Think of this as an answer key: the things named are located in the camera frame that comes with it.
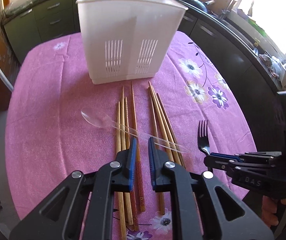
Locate white plastic utensil holder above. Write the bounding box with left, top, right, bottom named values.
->
left=76, top=0, right=188, bottom=85

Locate clear plastic spoon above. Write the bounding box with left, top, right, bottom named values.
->
left=81, top=107, right=191, bottom=154

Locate brown wooden chopstick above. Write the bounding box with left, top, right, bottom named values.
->
left=148, top=81, right=182, bottom=165
left=157, top=93, right=186, bottom=168
left=148, top=87, right=165, bottom=215
left=149, top=85, right=174, bottom=161

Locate pink floral tablecloth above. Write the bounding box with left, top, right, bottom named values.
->
left=5, top=32, right=256, bottom=219

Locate dark red patterned chopstick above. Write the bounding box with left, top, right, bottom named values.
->
left=130, top=82, right=146, bottom=212

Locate black wok in sink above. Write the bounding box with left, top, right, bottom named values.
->
left=182, top=0, right=215, bottom=12

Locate black metal fork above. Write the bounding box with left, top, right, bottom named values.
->
left=197, top=120, right=210, bottom=155

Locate chrome sink faucet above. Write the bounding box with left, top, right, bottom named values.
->
left=219, top=0, right=242, bottom=20

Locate light wooden chopstick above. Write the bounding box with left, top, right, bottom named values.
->
left=116, top=102, right=127, bottom=240
left=124, top=97, right=139, bottom=231
left=120, top=87, right=134, bottom=225

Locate person's hand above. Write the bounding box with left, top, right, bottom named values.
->
left=261, top=196, right=286, bottom=228

